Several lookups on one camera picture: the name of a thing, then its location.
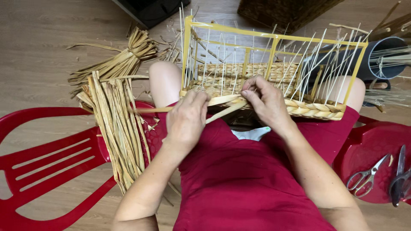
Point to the person's right hand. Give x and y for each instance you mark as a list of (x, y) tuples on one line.
[(271, 106)]

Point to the person's left hand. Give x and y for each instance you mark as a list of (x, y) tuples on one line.
[(184, 123)]

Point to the person's left fingers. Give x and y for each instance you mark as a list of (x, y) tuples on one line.
[(196, 96)]

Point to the long straw strand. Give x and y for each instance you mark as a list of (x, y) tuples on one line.
[(154, 109)]

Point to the short flat straw strand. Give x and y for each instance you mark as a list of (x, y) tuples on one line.
[(224, 112)]

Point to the scattered straw scraps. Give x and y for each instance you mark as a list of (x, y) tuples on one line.
[(171, 53)]

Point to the white cloth piece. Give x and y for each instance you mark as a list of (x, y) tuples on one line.
[(252, 133)]

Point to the tied bundle of straw strands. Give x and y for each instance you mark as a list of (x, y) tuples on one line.
[(127, 61)]

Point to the loose pile of straw strands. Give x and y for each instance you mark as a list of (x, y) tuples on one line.
[(120, 128)]

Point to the black box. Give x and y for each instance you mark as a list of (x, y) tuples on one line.
[(151, 11)]

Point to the person's red dress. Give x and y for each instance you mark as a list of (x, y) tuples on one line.
[(244, 186)]

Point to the dark brown woven basket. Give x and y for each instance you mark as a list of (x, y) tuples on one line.
[(285, 12)]

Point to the red plastic chair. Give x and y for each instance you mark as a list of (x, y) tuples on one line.
[(48, 160)]

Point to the red plastic stool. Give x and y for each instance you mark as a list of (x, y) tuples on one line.
[(366, 150)]

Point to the black cylindrical container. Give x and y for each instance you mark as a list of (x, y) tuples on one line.
[(382, 72)]

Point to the silver metal scissors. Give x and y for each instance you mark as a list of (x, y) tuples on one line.
[(366, 178)]

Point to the loose bundle of white sticks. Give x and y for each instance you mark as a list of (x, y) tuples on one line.
[(388, 98)]

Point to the tied bundle of white sticks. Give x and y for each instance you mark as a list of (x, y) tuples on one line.
[(390, 57)]

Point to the brown dried stalks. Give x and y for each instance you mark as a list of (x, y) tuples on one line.
[(391, 27)]

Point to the yellow frame woven straw basket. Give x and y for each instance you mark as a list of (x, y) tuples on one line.
[(305, 107)]

